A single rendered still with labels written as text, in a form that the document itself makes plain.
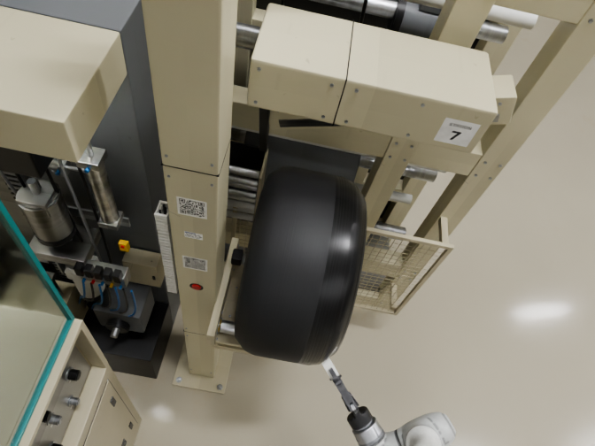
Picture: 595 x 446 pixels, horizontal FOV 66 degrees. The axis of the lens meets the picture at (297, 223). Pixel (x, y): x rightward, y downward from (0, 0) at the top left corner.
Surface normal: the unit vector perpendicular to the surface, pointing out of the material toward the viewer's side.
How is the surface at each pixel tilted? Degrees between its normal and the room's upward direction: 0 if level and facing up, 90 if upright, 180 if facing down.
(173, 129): 90
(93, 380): 0
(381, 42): 0
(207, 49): 90
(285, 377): 0
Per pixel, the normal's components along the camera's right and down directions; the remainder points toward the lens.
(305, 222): 0.14, -0.43
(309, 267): 0.07, -0.06
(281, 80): -0.14, 0.81
